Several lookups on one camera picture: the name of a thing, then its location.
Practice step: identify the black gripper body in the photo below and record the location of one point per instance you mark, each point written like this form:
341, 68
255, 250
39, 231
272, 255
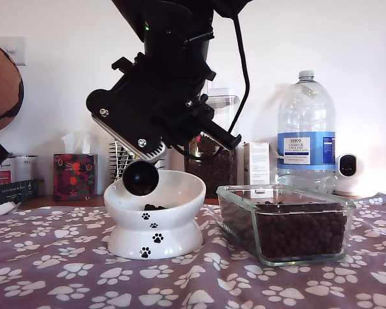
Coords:
177, 64

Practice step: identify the black plastic measuring scoop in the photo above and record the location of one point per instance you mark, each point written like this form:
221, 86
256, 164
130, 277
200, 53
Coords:
141, 178

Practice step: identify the white paw-print ceramic cat bowl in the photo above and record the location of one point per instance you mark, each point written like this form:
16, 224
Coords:
180, 193

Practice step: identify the brown cat kibble heap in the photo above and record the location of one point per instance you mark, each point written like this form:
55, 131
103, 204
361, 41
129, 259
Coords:
296, 235

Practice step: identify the clear storage jar white lid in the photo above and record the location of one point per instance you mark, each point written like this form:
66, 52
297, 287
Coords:
225, 106

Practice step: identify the dark brown stored kibble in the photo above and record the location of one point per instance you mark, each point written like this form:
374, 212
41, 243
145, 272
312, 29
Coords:
212, 174

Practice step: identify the white printed cardboard box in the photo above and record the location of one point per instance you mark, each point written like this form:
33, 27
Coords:
259, 161

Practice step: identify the large blue-label water bottle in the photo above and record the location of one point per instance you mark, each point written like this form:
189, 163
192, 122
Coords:
305, 112

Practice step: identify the floral tissue box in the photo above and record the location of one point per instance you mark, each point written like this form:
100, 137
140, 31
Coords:
74, 177

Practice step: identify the clear glass rectangular dish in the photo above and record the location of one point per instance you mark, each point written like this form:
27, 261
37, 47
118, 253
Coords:
238, 225

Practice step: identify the round brown globe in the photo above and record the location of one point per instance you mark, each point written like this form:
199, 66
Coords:
3, 90

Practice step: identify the white tin can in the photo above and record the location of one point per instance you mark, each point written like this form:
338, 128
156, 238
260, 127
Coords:
25, 167

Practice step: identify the white tin red label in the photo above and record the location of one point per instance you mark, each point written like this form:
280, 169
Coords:
5, 174

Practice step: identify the dark printed carton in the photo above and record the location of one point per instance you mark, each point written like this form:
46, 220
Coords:
9, 193

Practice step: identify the purple paw-print tablecloth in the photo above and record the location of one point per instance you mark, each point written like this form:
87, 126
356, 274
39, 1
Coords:
51, 273

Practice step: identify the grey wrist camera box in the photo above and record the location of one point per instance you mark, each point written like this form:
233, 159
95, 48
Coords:
125, 116

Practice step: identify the white wall switch plate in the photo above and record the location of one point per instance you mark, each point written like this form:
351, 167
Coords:
17, 48

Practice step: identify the small white round camera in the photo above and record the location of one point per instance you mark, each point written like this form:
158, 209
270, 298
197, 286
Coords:
347, 180

